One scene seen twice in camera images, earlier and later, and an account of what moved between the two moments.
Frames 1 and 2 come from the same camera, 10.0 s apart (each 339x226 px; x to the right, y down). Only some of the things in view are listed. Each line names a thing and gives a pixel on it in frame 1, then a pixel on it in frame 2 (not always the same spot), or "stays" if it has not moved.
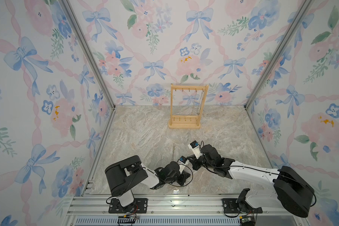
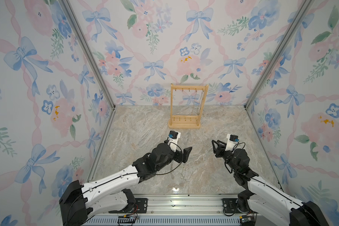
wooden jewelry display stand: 187,121 stays
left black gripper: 183,177 → 178,158
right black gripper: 192,159 → 220,149
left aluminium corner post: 90,48 stays
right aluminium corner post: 306,7 stays
